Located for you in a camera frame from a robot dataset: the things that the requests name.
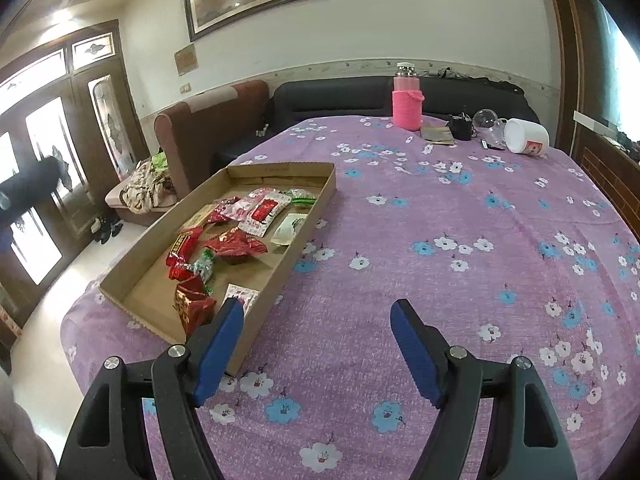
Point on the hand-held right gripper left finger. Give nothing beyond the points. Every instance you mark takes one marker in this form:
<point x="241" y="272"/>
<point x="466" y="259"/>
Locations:
<point x="220" y="355"/>

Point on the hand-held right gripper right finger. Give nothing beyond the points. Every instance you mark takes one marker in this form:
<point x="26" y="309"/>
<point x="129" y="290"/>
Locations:
<point x="417" y="355"/>

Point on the red packet with gold print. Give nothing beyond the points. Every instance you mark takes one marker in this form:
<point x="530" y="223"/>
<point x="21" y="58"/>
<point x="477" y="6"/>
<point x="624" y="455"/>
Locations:
<point x="192" y="305"/>

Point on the white packet with pink print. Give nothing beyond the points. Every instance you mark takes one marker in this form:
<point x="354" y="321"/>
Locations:
<point x="245" y="296"/>

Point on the green and white candy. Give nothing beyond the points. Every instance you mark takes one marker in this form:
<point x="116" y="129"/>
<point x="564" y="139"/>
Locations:
<point x="202" y="266"/>

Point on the cardboard box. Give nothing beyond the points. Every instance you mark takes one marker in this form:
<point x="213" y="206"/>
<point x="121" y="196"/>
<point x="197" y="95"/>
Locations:
<point x="150" y="285"/>

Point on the large red snack bag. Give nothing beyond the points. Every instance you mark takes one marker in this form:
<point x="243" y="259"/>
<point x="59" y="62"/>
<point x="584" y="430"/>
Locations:
<point x="235" y="247"/>

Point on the red snack packet with figure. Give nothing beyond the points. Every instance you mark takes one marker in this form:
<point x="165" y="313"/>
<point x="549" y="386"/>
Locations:
<point x="182" y="250"/>

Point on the beige snack packet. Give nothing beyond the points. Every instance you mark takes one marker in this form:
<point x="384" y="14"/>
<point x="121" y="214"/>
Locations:
<point x="197" y="217"/>

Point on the white and green snack packet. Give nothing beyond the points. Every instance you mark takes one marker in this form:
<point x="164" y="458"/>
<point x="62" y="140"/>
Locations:
<point x="289" y="228"/>

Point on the pink cartoon snack packet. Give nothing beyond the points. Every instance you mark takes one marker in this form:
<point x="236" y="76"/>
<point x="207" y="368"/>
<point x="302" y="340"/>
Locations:
<point x="239" y="206"/>

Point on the white packet with red label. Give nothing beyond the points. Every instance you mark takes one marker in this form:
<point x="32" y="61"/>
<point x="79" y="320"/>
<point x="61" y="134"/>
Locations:
<point x="262" y="210"/>

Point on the clear packet with green ends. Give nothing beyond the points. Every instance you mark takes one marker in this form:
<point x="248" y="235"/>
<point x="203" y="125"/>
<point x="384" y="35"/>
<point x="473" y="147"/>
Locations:
<point x="303" y="198"/>

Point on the wooden door with glass panes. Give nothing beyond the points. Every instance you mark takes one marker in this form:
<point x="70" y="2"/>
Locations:
<point x="75" y="135"/>

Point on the dark shoes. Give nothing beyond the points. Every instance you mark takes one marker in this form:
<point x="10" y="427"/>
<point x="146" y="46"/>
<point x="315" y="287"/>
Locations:
<point x="106" y="230"/>

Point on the pile of clothes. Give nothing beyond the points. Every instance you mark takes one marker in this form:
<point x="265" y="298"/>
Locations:
<point x="150" y="185"/>

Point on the purple floral tablecloth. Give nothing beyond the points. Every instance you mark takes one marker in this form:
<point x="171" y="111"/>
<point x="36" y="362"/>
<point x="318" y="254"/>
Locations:
<point x="425" y="220"/>

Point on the brown armchair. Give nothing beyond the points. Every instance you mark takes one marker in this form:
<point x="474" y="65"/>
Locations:
<point x="200" y="130"/>

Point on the person's grey fluffy clothing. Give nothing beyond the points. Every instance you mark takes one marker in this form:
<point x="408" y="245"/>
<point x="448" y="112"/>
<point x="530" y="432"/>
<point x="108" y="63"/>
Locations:
<point x="22" y="435"/>

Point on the brown flat pouch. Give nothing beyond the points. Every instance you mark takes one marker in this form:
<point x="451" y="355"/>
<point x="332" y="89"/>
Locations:
<point x="439" y="135"/>

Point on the small black bag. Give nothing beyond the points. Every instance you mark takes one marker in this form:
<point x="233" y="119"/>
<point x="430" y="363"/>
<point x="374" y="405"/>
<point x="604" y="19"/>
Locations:
<point x="460" y="127"/>

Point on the white plastic tub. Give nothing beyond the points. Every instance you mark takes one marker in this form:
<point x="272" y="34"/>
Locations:
<point x="526" y="136"/>

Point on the pink bottle with knitted sleeve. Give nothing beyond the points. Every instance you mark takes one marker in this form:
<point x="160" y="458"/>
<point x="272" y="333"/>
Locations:
<point x="407" y="105"/>

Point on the black sofa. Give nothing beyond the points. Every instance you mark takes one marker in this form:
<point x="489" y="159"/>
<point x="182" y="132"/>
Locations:
<point x="325" y="102"/>

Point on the dark clothes on sofa back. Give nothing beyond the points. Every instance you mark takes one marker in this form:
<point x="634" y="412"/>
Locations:
<point x="475" y="77"/>

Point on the white window ledge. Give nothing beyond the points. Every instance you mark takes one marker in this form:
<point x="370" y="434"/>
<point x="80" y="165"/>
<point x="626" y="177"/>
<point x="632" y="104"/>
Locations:
<point x="595" y="124"/>

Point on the window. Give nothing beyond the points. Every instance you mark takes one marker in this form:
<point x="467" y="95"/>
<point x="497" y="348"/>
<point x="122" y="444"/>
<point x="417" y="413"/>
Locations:
<point x="620" y="75"/>

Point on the wall socket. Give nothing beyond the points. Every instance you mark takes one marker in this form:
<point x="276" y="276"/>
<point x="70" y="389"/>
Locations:
<point x="186" y="88"/>

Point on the small wall plaque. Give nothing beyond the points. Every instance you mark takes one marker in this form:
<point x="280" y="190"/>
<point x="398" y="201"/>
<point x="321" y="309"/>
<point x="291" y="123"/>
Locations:
<point x="186" y="60"/>

